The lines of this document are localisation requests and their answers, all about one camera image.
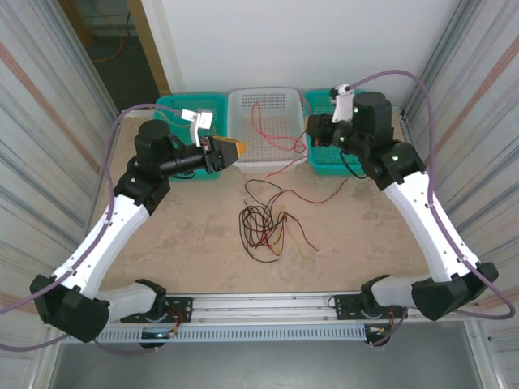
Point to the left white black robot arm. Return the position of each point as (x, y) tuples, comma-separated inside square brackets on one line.
[(113, 227)]

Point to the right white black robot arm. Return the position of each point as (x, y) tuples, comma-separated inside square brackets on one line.
[(421, 219)]

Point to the teal plastic basket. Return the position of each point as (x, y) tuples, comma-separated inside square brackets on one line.
[(192, 101), (324, 162)]

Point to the white plastic basket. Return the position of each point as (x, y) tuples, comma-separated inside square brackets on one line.
[(263, 95)]

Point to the wooden cabinet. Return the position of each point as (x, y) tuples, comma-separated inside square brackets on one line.
[(79, 20)]

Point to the grey metal lower shelf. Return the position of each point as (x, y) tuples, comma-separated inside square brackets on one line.
[(263, 364)]

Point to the wooden door frame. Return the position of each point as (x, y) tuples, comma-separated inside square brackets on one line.
[(148, 44)]

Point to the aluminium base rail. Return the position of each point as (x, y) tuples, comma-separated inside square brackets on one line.
[(263, 306)]

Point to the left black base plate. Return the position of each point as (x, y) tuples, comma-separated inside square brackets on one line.
[(182, 308)]

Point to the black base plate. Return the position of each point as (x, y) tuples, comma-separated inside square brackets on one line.
[(344, 306), (182, 308)]

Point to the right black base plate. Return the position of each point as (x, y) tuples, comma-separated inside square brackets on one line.
[(344, 306)]

